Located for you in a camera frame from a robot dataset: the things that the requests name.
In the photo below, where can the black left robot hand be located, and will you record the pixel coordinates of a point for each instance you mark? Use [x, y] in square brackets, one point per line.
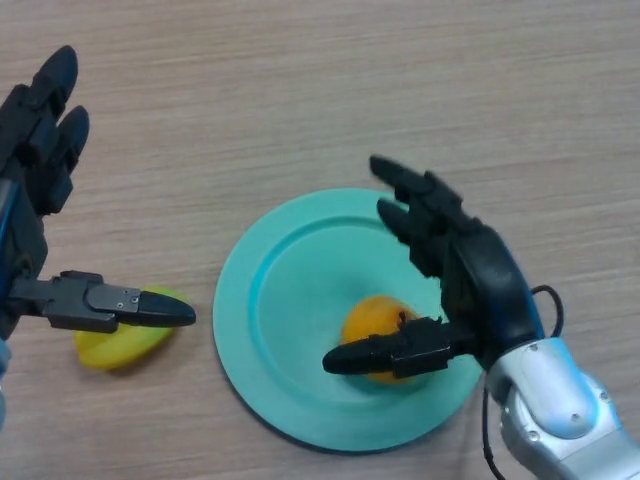
[25, 210]

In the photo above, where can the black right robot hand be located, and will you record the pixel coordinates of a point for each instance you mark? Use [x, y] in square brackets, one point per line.
[470, 280]

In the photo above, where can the yellow orange pear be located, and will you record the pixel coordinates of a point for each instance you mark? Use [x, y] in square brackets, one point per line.
[372, 317]

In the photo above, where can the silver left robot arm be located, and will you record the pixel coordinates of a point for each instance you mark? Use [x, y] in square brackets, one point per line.
[4, 380]

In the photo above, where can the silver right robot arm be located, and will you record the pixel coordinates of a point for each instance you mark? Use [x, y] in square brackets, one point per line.
[560, 410]

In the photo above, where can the green round plastic plate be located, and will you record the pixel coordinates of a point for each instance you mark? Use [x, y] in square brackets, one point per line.
[300, 310]

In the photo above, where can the yellow green starfruit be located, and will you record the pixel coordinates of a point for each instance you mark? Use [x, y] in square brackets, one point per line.
[115, 350]

